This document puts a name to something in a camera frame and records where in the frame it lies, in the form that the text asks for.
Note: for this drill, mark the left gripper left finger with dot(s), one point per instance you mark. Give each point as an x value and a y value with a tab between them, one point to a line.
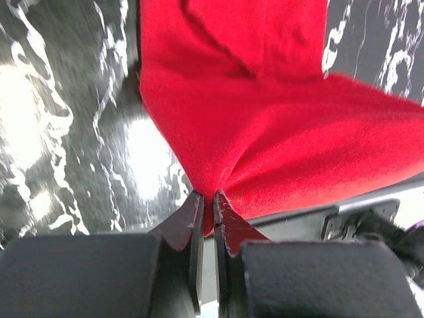
153	274

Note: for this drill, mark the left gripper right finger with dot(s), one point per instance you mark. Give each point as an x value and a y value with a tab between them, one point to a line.
257	277

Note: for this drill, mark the dark red t shirt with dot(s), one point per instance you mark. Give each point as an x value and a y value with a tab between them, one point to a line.
237	90

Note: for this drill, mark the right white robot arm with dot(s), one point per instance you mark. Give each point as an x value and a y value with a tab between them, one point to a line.
376	222

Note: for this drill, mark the black marble pattern mat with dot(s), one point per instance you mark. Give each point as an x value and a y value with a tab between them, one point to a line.
80	155

